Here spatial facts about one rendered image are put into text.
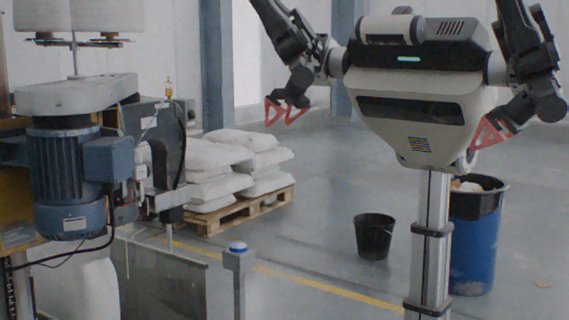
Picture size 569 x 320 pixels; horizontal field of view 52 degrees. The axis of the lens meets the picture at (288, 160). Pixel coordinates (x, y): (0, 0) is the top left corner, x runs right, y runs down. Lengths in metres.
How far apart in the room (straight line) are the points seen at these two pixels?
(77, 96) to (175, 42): 6.08
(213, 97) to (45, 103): 6.44
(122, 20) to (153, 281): 1.21
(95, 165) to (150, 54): 5.80
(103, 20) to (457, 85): 0.85
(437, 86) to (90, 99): 0.83
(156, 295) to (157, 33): 5.12
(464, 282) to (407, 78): 2.22
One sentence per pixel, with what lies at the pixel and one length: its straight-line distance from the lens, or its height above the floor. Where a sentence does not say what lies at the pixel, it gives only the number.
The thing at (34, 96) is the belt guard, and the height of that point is 1.40.
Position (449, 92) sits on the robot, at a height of 1.39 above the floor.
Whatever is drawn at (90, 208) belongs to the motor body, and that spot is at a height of 1.16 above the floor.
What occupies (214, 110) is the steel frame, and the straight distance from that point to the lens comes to 7.68.
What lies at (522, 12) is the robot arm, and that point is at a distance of 1.21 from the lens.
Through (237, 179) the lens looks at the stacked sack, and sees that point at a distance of 4.67.
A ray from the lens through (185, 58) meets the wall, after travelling 7.44.
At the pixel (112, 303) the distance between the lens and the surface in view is 2.05.
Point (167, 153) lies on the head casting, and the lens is 1.75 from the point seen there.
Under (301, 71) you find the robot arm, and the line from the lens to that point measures 1.43.
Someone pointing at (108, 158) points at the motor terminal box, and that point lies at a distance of 1.28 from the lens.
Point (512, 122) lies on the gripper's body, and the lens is 1.29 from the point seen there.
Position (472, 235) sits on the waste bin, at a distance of 3.52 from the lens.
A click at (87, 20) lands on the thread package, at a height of 1.55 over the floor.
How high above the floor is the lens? 1.54
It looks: 13 degrees down
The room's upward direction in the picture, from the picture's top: straight up
